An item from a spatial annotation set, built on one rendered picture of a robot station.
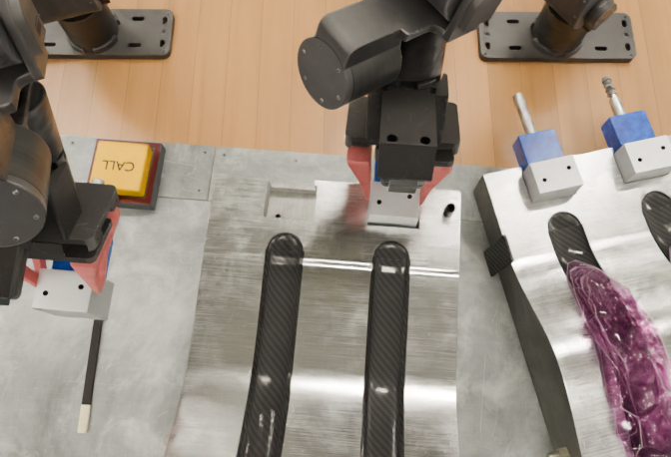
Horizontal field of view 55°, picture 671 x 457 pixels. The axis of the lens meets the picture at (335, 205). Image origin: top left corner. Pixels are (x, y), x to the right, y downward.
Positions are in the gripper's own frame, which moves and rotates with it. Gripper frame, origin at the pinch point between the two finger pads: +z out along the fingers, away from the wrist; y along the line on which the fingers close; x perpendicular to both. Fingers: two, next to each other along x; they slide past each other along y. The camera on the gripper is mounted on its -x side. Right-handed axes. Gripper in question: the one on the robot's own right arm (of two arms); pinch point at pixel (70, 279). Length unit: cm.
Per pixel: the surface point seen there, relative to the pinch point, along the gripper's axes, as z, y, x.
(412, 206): -2.3, 30.9, 10.8
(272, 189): 1.1, 16.2, 15.5
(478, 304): 11.5, 40.1, 10.2
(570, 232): 3, 49, 15
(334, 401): 9.2, 24.6, -4.6
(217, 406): 9.4, 13.8, -6.0
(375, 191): -2.8, 27.2, 12.1
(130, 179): 3.5, -0.6, 18.0
